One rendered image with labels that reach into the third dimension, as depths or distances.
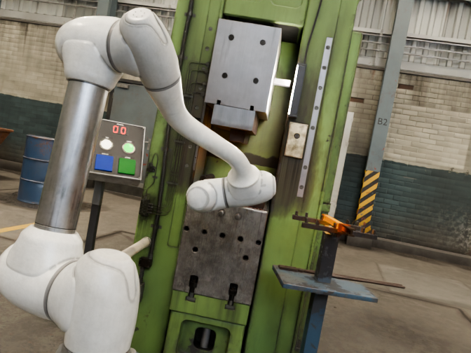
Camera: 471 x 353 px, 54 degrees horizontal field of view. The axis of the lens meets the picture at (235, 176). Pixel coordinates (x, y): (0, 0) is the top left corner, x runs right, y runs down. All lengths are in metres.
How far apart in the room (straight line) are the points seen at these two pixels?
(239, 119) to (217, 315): 0.93
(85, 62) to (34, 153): 5.48
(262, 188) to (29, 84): 8.93
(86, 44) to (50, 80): 8.70
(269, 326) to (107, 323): 1.47
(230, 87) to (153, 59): 1.12
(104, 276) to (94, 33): 0.57
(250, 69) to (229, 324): 1.20
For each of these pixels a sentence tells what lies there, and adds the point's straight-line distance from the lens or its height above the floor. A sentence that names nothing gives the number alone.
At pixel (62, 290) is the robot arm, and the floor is 0.78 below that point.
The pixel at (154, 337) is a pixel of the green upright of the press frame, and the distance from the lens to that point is 2.58.
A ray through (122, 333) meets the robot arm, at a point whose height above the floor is 0.71.
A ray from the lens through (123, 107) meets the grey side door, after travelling 9.08.
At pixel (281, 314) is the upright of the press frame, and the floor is 0.39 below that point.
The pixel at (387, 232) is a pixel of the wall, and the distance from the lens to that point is 8.20.
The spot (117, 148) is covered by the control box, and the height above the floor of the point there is 1.08.
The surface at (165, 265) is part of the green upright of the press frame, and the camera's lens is 2.45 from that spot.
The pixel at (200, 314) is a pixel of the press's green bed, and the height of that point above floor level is 0.38.
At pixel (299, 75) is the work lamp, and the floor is 1.58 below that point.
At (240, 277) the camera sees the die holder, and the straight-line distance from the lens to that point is 2.20.
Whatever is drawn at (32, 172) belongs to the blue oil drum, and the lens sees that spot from 6.67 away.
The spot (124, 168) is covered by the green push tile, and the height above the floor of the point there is 1.00.
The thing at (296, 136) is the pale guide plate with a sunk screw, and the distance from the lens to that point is 2.32.
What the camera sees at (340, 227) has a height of 0.94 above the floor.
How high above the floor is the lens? 1.16
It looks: 3 degrees down
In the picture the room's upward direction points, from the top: 10 degrees clockwise
